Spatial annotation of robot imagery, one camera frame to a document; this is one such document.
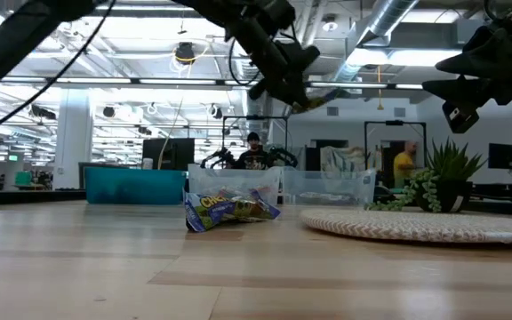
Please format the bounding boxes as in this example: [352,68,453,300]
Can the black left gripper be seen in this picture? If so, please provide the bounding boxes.
[225,17,312,109]

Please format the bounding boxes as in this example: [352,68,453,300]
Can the black overhead camera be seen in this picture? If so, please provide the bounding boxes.
[174,41,196,67]

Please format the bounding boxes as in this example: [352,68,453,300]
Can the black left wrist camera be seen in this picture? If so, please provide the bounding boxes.
[289,43,322,68]

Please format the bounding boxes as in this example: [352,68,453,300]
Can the teal plastic bin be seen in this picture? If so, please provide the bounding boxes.
[84,166,188,206]

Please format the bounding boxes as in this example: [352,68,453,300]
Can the person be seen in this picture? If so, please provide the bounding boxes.
[392,140,420,188]
[233,132,271,171]

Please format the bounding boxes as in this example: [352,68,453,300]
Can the black background rig frame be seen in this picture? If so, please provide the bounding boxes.
[363,119,428,188]
[221,114,290,153]

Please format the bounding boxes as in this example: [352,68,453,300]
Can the black aluminium table frame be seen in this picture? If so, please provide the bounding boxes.
[0,181,512,219]

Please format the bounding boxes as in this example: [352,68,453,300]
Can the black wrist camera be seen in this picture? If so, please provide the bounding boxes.
[441,100,481,134]
[289,43,322,68]

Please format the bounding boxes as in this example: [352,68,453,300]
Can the yellow hanging cord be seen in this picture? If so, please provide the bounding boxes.
[375,65,385,112]

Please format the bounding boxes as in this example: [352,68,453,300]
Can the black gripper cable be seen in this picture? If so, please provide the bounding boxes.
[228,37,258,87]

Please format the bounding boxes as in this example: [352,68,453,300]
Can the round woven rope placemat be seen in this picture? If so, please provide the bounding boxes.
[299,207,512,246]

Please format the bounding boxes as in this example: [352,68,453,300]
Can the green potted plant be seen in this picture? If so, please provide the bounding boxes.
[365,137,488,213]

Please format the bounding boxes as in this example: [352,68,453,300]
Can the silver ventilation duct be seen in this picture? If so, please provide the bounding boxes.
[333,0,420,84]

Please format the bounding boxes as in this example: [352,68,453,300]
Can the black monitor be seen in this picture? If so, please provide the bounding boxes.
[488,142,512,171]

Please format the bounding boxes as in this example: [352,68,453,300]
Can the clear plastic bin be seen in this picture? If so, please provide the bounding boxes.
[282,167,377,208]
[188,164,283,207]

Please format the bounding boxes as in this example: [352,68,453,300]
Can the ceiling light strip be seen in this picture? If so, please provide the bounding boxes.
[308,81,424,91]
[0,76,236,87]

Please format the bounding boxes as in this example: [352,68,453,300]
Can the green red granola bar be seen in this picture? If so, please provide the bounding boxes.
[196,186,239,199]
[242,184,280,200]

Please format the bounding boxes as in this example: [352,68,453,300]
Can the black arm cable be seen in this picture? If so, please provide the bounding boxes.
[0,0,117,130]

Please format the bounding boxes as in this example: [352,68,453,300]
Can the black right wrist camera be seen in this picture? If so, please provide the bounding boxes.
[441,100,481,134]

